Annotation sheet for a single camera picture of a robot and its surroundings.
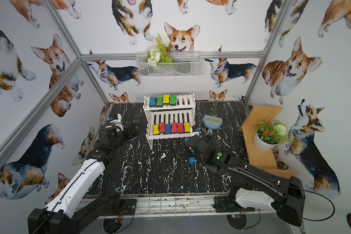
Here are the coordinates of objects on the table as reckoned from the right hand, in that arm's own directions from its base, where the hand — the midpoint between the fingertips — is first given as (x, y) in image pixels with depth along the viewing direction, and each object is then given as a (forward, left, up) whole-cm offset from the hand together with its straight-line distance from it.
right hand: (189, 140), depth 75 cm
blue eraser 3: (+11, +12, -6) cm, 18 cm away
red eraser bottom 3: (+12, +5, -7) cm, 15 cm away
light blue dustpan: (+22, -15, -19) cm, 33 cm away
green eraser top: (+20, +16, +9) cm, 28 cm away
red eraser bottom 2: (+13, +9, -6) cm, 17 cm away
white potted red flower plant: (+3, -42, 0) cm, 42 cm away
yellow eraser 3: (+14, +1, -7) cm, 16 cm away
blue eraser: (+21, +20, +8) cm, 30 cm away
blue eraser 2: (-2, -1, -19) cm, 20 cm away
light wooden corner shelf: (-5, -42, -15) cm, 45 cm away
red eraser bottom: (+13, +17, -6) cm, 22 cm away
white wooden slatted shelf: (+22, +13, -8) cm, 27 cm away
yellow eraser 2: (+11, +20, -7) cm, 24 cm away
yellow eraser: (+23, +13, +8) cm, 27 cm away
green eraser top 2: (+23, +9, +7) cm, 26 cm away
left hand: (+10, +31, +3) cm, 32 cm away
